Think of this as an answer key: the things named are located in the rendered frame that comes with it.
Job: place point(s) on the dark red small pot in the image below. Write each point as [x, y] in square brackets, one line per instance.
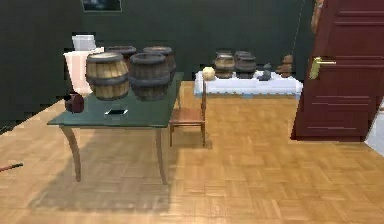
[75, 102]

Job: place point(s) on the framed wall picture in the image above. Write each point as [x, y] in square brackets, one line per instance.
[101, 5]

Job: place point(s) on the light wooden barrel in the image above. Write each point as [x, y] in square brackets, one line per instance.
[107, 76]
[224, 66]

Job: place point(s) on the beige round ball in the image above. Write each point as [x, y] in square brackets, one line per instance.
[208, 73]

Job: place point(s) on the dark red room door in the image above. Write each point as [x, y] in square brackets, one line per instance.
[343, 70]

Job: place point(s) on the white low table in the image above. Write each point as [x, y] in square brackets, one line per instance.
[250, 86]

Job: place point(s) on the brown wooden chair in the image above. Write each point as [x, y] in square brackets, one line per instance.
[190, 117]

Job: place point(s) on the white box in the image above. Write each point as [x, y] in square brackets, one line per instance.
[84, 42]

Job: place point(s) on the dark grey small statue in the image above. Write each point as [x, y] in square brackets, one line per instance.
[265, 74]

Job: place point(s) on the dark red stick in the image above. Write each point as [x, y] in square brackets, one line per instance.
[11, 166]

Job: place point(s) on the brown small statue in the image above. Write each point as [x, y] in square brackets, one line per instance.
[285, 66]

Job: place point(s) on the green top wooden table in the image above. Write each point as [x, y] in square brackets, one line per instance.
[143, 110]

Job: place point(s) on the dark wooden barrel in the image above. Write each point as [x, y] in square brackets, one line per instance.
[149, 77]
[165, 53]
[246, 66]
[124, 51]
[242, 53]
[224, 53]

